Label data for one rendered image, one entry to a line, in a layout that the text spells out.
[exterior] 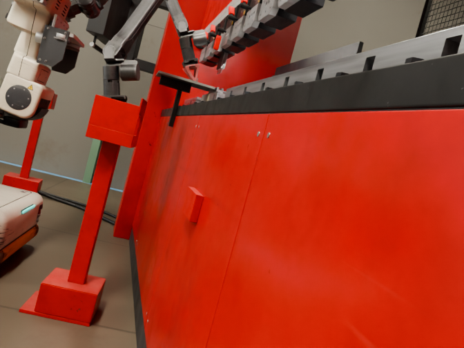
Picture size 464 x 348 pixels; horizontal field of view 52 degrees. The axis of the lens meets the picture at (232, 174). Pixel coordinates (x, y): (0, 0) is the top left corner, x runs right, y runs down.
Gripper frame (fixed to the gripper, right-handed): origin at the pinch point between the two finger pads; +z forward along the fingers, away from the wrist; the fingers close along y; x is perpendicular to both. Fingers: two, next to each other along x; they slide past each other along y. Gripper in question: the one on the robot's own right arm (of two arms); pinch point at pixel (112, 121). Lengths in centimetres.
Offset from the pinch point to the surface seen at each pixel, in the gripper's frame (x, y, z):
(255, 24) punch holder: -11, 50, -32
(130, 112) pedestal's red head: -4.8, 6.8, -3.1
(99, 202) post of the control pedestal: 2.9, -6.5, 29.2
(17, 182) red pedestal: 196, -97, 35
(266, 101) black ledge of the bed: -89, 39, 1
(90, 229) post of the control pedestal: 3.1, -9.9, 39.1
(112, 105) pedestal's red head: -4.7, 0.6, -5.3
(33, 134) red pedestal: 203, -86, 0
